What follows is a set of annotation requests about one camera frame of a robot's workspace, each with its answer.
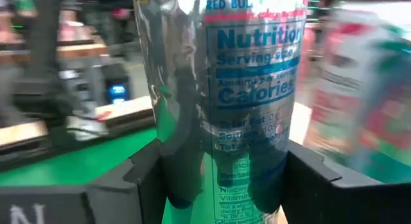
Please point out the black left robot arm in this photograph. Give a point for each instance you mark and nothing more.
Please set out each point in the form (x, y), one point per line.
(45, 57)

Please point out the black aluminium table frame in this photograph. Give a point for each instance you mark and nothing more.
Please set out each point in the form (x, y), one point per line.
(128, 123)

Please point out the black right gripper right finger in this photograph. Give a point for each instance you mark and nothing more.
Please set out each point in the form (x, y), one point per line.
(337, 204)

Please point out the tall white Celsius can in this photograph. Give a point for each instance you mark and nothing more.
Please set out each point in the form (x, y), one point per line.
(359, 89)

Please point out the silver mounting bracket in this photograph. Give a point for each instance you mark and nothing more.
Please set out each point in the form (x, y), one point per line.
(86, 129)

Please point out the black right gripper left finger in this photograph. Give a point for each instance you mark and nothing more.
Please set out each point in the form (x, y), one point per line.
(80, 204)

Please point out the black computer tower blue lights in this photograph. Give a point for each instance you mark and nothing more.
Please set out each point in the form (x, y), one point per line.
(117, 89)

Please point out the blue silver Red Bull can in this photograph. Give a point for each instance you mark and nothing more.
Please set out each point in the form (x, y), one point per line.
(250, 73)

